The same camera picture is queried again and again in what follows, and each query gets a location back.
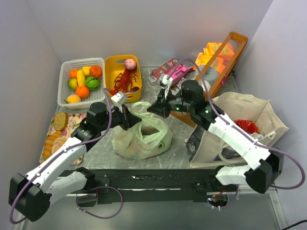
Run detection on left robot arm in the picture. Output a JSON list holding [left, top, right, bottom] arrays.
[[9, 102, 142, 222]]

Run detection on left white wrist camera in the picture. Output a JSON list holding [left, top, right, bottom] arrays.
[[111, 92, 128, 112]]

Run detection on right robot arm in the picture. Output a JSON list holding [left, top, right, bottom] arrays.
[[147, 80, 283, 194]]

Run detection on yellow toy corn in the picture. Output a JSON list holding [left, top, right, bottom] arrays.
[[76, 69, 86, 86]]

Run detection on large red snack bag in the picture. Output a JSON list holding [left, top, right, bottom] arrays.
[[234, 119, 260, 134]]

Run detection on pink toy onion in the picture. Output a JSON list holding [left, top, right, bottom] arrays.
[[124, 58, 137, 70]]

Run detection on yellow toy mango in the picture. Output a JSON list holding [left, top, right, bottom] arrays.
[[66, 94, 82, 104]]

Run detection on yellow plastic bin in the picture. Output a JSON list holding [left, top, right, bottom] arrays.
[[104, 55, 142, 103]]

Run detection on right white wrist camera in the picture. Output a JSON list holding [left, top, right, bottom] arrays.
[[159, 74, 173, 98]]

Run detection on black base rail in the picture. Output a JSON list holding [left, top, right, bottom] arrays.
[[56, 167, 276, 204]]

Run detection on toy orange fruit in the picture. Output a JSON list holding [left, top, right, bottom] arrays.
[[75, 85, 90, 99]]

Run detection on dark red box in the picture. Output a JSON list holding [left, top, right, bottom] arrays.
[[149, 57, 178, 83]]

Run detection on floral bread tray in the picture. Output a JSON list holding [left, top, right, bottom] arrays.
[[39, 113, 86, 164]]

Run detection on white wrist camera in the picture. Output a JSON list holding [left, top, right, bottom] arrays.
[[159, 74, 173, 98], [111, 92, 128, 112]]

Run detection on white plastic fruit basket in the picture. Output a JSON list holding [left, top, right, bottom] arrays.
[[57, 57, 105, 110]]

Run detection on orange toy pumpkin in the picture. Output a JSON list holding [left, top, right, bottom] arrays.
[[89, 65, 103, 79]]

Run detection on orange cracker boxes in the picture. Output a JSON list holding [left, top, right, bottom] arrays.
[[193, 42, 235, 84]]

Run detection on wooden snack tray box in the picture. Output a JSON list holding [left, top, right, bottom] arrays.
[[170, 32, 248, 127]]

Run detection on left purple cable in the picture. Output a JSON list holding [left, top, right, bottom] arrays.
[[9, 88, 124, 225]]

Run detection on pink box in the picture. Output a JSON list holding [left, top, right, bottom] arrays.
[[166, 64, 189, 85]]

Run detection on beige canvas tote bag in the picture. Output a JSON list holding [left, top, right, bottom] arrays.
[[186, 92, 288, 169]]

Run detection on toy bread slice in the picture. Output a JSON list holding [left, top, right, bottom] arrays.
[[53, 112, 69, 131]]

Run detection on red toy lobster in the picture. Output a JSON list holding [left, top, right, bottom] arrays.
[[110, 69, 142, 95]]

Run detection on light green plastic bag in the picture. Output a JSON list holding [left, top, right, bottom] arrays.
[[112, 102, 173, 160]]

